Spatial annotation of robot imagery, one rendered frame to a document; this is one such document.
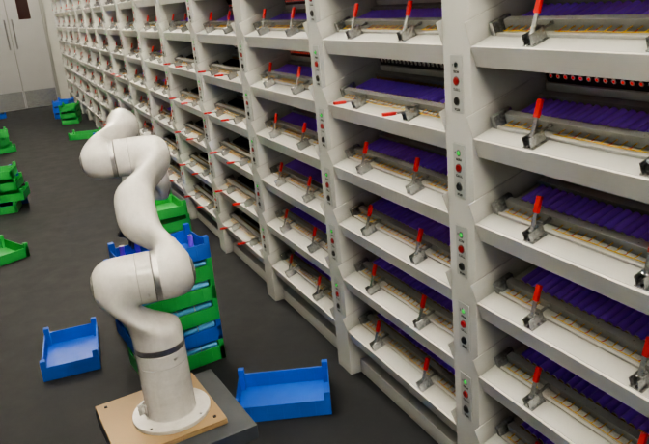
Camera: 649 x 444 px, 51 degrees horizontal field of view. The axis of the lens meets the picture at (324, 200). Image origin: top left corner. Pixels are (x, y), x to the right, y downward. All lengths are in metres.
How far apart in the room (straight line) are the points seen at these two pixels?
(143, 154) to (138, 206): 0.17
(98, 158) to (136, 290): 0.41
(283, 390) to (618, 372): 1.27
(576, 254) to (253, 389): 1.35
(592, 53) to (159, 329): 1.08
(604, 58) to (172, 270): 0.99
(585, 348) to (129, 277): 0.96
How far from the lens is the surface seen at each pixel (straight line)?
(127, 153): 1.83
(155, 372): 1.67
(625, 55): 1.15
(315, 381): 2.36
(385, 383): 2.25
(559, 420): 1.54
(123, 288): 1.58
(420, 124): 1.63
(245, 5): 2.68
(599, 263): 1.30
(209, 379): 1.92
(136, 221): 1.67
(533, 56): 1.30
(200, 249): 2.39
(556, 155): 1.29
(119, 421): 1.82
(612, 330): 1.40
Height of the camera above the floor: 1.25
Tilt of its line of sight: 17 degrees down
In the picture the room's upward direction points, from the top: 5 degrees counter-clockwise
